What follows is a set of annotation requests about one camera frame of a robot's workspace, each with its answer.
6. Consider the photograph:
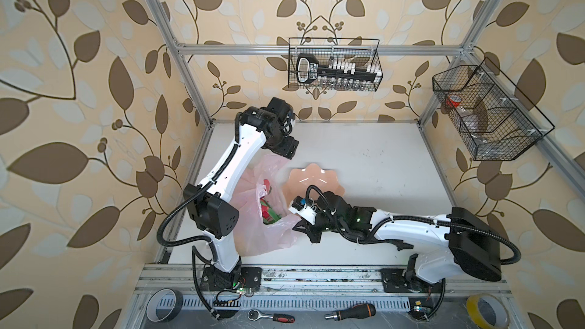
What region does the pink dragon fruit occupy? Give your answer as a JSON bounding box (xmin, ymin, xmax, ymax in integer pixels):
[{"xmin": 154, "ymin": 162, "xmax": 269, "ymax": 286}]
[{"xmin": 259, "ymin": 198, "xmax": 284, "ymax": 225}]

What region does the pink plastic bag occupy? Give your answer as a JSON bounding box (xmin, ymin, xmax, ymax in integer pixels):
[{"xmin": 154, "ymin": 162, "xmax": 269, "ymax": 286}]
[{"xmin": 231, "ymin": 154, "xmax": 300, "ymax": 257}]

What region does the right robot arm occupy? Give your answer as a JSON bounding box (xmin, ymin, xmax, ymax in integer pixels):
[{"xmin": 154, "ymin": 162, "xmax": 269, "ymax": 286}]
[{"xmin": 289, "ymin": 192, "xmax": 522, "ymax": 289}]

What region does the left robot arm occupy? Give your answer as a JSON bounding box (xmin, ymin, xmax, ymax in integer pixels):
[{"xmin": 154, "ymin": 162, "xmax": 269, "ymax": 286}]
[{"xmin": 157, "ymin": 97, "xmax": 299, "ymax": 287}]

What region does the pink wavy plate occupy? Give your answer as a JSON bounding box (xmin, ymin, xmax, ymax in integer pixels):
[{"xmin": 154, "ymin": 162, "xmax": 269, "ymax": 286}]
[{"xmin": 282, "ymin": 163, "xmax": 345, "ymax": 204}]

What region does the black adjustable wrench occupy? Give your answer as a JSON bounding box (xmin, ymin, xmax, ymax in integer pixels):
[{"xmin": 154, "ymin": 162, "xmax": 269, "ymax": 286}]
[{"xmin": 392, "ymin": 239, "xmax": 414, "ymax": 251}]

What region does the black socket set holder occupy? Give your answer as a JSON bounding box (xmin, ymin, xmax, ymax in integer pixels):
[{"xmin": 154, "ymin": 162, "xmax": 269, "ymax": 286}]
[{"xmin": 292, "ymin": 53, "xmax": 382, "ymax": 85}]

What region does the black orange screwdriver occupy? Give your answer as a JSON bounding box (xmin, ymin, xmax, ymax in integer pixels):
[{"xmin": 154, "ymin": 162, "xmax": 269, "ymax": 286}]
[{"xmin": 324, "ymin": 303, "xmax": 376, "ymax": 321}]

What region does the yellow tape roll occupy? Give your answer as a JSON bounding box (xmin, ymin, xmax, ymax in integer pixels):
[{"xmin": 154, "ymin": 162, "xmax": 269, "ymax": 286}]
[{"xmin": 466, "ymin": 294, "xmax": 510, "ymax": 329}]

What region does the black tape roll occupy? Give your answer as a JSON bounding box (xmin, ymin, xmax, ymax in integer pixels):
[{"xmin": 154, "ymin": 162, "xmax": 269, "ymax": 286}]
[{"xmin": 146, "ymin": 288, "xmax": 184, "ymax": 323}]

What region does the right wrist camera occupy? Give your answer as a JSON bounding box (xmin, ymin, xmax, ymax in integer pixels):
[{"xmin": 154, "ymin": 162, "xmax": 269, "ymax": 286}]
[{"xmin": 289, "ymin": 196, "xmax": 317, "ymax": 225}]

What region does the ratchet wrench red handle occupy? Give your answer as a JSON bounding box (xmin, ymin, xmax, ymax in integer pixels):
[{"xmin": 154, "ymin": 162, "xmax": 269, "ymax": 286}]
[{"xmin": 248, "ymin": 309, "xmax": 296, "ymax": 324}]

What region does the black wire basket back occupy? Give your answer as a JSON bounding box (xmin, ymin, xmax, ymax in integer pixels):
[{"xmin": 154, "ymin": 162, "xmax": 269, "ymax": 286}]
[{"xmin": 287, "ymin": 37, "xmax": 383, "ymax": 92}]

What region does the black wire basket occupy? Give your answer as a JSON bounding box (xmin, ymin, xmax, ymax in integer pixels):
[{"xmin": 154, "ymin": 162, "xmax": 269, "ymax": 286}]
[
  {"xmin": 287, "ymin": 37, "xmax": 383, "ymax": 92},
  {"xmin": 432, "ymin": 57, "xmax": 555, "ymax": 161}
]

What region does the black wire basket right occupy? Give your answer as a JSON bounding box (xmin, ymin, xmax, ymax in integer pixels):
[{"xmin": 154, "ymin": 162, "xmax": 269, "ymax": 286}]
[{"xmin": 432, "ymin": 57, "xmax": 555, "ymax": 161}]

